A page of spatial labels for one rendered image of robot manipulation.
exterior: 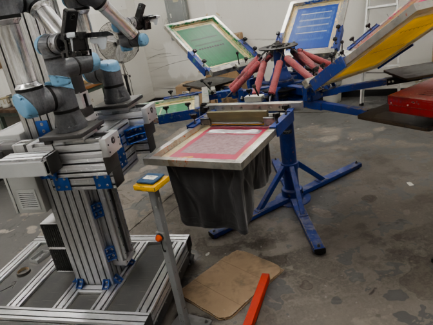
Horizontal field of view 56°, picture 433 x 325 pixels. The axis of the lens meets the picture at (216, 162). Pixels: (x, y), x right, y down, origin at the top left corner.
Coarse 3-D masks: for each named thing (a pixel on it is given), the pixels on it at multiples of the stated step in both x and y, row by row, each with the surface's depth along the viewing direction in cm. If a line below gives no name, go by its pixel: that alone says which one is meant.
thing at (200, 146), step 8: (208, 128) 263; (216, 128) 260; (224, 128) 258; (232, 128) 255; (200, 136) 251; (208, 136) 248; (216, 136) 246; (224, 136) 243; (192, 144) 238; (200, 144) 236; (208, 144) 234; (216, 144) 232; (176, 152) 231; (184, 152) 228; (192, 152) 226; (200, 152) 224
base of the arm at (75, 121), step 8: (56, 112) 186; (64, 112) 185; (72, 112) 187; (80, 112) 191; (56, 120) 188; (64, 120) 186; (72, 120) 188; (80, 120) 189; (56, 128) 188; (64, 128) 186; (72, 128) 187; (80, 128) 189
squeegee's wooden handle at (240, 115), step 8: (208, 112) 260; (216, 112) 257; (224, 112) 254; (232, 112) 252; (240, 112) 249; (248, 112) 247; (256, 112) 244; (264, 112) 242; (216, 120) 259; (224, 120) 257; (232, 120) 254; (240, 120) 251; (248, 120) 249; (256, 120) 246
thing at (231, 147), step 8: (240, 128) 252; (248, 128) 250; (256, 128) 247; (264, 128) 245; (232, 136) 241; (240, 136) 239; (248, 136) 237; (256, 136) 234; (224, 144) 230; (232, 144) 228; (240, 144) 226; (248, 144) 224; (208, 152) 222; (216, 152) 220; (224, 152) 218; (232, 152) 216; (240, 152) 215
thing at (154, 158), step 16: (192, 128) 256; (272, 128) 232; (176, 144) 241; (256, 144) 211; (144, 160) 220; (160, 160) 214; (176, 160) 210; (192, 160) 206; (208, 160) 202; (224, 160) 199; (240, 160) 195
